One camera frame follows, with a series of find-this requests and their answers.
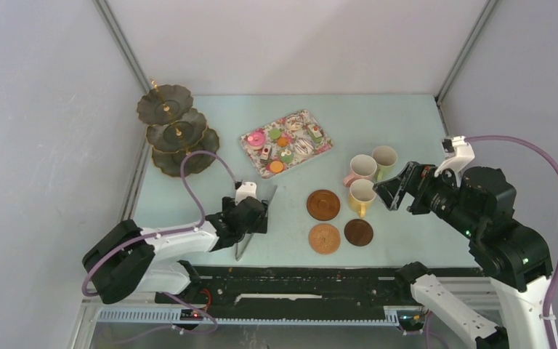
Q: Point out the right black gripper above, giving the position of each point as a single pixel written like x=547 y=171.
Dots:
x=414 y=176

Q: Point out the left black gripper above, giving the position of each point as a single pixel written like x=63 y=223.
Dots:
x=259 y=225

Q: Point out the metal serving tongs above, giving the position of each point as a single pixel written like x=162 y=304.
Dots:
x=266 y=198

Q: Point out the chocolate cake slice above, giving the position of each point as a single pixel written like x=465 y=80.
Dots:
x=265 y=154

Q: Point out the green round cake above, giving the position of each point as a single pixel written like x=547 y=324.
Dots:
x=286 y=155

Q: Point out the green layered cake slice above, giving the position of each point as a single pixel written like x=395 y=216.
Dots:
x=315 y=133

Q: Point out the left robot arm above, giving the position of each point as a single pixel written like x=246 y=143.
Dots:
x=131 y=259

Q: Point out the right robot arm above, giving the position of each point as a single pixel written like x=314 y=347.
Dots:
x=515 y=258

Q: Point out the green mug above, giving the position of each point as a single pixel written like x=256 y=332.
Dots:
x=386 y=157

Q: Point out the yellow mug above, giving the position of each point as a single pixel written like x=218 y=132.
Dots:
x=361 y=196

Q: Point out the pink mug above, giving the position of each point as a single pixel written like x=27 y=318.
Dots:
x=360 y=167

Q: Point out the orange round biscuit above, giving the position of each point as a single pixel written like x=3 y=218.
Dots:
x=276 y=167

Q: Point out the dark brown wooden coaster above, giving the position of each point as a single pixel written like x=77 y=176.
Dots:
x=358 y=232

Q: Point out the light brown wooden coaster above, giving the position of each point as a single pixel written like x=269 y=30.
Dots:
x=323 y=205

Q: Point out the pink frosted donut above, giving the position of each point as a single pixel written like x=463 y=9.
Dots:
x=256 y=139

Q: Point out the woven rattan coaster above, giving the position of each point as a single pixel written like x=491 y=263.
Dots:
x=324 y=238

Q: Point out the small orange macaron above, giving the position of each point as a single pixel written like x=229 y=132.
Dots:
x=282 y=142

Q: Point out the floral rectangular tray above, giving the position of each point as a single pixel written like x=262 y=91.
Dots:
x=253 y=154

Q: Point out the green macaron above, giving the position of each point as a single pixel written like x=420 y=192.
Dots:
x=275 y=133

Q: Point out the white chocolate-drizzled donut lower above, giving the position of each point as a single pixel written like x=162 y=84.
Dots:
x=303 y=148

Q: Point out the white chocolate-drizzled donut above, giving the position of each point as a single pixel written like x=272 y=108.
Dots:
x=294 y=122
x=303 y=148

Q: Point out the white chocolate-drizzled donut upper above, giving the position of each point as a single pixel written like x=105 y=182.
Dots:
x=294 y=122

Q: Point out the three-tier dark dessert stand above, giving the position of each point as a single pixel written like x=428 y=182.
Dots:
x=182 y=142

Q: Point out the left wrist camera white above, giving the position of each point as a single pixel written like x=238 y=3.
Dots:
x=245 y=189

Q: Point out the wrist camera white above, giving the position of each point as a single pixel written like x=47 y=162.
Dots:
x=245 y=189
x=458 y=154

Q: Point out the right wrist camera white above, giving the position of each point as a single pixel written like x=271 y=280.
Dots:
x=458 y=154

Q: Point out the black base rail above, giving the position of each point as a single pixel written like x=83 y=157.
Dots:
x=297 y=296

